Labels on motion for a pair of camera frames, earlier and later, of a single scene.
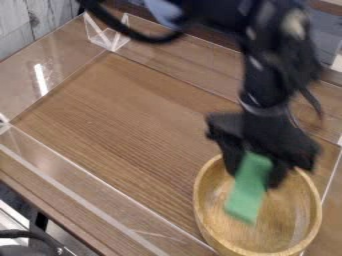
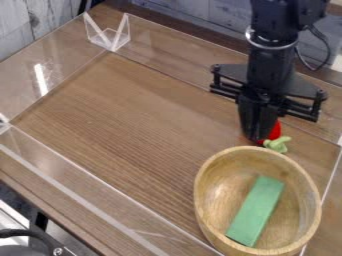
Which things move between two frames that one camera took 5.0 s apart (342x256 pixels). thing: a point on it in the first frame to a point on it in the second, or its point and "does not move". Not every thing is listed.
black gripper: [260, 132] to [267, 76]
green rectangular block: [247, 186] to [255, 211]
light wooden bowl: [288, 219] does not move
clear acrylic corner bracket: [104, 37] does not move
